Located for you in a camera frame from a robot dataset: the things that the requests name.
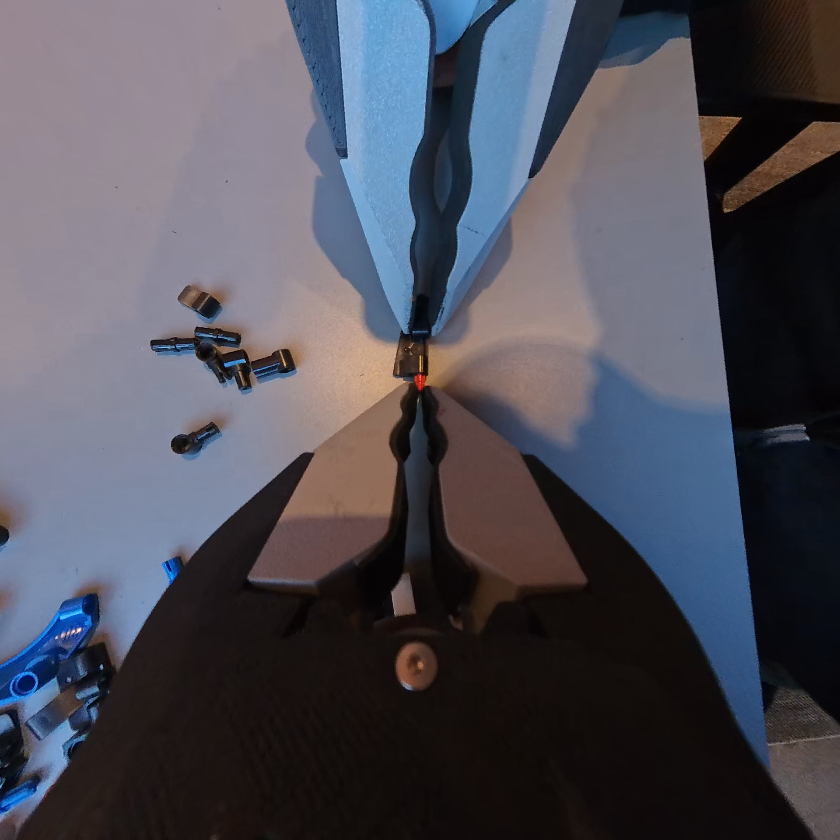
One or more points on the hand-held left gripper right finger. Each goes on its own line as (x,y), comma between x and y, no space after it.
(505,512)

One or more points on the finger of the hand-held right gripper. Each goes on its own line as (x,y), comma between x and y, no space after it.
(380,98)
(512,98)

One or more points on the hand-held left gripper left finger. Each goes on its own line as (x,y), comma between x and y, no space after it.
(328,512)

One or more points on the black toy connector block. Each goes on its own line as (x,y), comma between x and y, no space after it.
(410,358)

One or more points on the black elbow toy connector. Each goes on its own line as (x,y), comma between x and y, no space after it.
(237,367)

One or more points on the black flat toy link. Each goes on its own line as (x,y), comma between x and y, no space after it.
(199,302)

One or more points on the white desk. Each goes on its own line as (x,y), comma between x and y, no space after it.
(164,164)

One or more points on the black ball-joint toy connector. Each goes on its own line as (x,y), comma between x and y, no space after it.
(193,438)

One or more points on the black toy pin connector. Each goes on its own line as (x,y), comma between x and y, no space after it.
(272,363)

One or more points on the blue toy pin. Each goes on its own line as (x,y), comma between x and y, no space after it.
(173,569)

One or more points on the black round-head toy connector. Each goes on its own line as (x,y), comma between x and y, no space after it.
(211,359)

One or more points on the black toy pin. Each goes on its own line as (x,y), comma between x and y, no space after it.
(218,336)
(174,344)

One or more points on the blue curved toy panel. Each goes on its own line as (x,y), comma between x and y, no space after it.
(72,623)

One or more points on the person's dark clothing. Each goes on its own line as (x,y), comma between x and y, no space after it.
(787,328)

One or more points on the grey flat toy piece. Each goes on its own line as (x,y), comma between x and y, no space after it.
(52,715)

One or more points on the black toy part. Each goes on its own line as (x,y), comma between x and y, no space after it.
(10,745)

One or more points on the blue small toy part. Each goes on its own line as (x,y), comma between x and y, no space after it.
(19,794)

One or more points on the black toy frame connector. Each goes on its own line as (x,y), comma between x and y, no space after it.
(88,663)

